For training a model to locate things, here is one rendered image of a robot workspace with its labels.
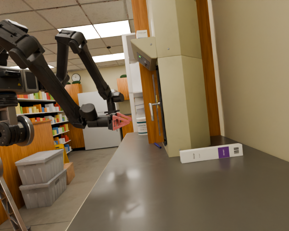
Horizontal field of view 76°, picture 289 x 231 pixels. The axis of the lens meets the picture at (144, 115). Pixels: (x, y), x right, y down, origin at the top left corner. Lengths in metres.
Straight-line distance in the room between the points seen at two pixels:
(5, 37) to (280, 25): 0.94
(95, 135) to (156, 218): 5.61
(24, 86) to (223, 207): 1.26
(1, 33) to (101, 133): 5.34
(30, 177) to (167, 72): 2.51
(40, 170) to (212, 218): 2.61
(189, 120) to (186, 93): 0.13
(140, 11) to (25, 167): 2.41
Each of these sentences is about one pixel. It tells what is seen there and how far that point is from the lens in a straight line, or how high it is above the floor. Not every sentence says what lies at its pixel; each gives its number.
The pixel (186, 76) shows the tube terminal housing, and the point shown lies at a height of 1.31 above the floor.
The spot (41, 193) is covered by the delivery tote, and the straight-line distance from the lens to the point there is 3.01.
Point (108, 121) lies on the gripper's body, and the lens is 0.87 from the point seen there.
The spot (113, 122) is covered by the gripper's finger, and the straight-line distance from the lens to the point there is 0.85.
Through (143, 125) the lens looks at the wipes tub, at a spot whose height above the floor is 1.03.
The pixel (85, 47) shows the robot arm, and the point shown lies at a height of 1.55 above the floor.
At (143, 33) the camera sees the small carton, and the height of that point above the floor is 1.55.
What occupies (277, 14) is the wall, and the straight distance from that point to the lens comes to 0.91.
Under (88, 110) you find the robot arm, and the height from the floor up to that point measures 1.21.
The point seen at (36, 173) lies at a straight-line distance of 2.96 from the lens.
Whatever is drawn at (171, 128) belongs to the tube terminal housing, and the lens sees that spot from 0.89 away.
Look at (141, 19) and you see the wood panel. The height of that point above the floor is 1.76.
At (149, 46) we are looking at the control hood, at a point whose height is 1.47.
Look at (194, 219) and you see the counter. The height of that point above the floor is 0.94.
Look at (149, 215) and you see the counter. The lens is 0.50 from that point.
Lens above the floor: 1.20
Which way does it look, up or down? 3 degrees down
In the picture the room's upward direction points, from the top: 7 degrees counter-clockwise
